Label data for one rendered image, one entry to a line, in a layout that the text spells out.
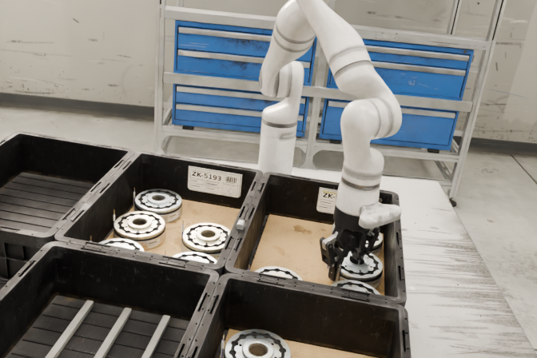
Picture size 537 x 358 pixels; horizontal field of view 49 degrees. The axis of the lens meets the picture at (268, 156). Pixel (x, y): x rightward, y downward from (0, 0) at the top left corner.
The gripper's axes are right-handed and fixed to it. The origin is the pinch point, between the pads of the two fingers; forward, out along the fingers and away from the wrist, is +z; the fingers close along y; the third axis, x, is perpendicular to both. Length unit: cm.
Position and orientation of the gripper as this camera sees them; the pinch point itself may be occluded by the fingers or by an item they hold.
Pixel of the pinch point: (344, 270)
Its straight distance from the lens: 115.1
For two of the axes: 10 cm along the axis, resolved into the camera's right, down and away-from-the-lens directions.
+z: -1.0, 9.1, 4.1
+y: -8.1, 1.6, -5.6
